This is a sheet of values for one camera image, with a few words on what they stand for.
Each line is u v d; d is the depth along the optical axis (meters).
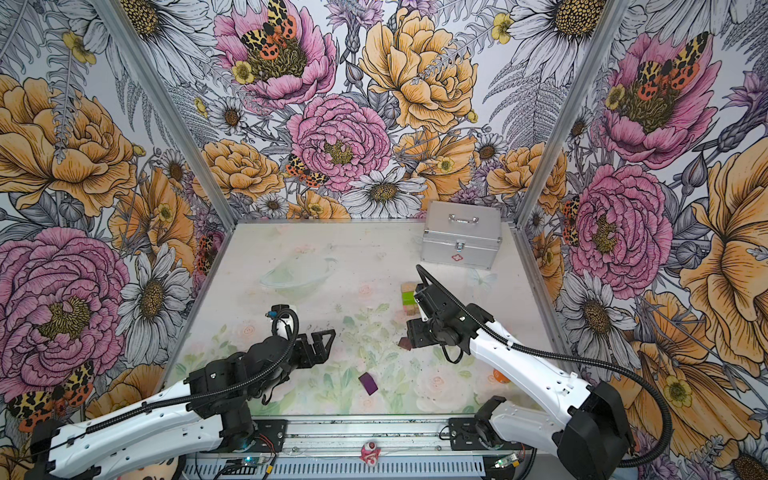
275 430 0.75
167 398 0.49
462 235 0.99
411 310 0.94
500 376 0.82
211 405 0.50
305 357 0.64
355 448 0.73
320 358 0.65
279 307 0.64
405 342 0.89
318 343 0.65
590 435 0.38
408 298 0.94
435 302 0.60
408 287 0.94
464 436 0.73
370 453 0.69
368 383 0.82
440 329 0.62
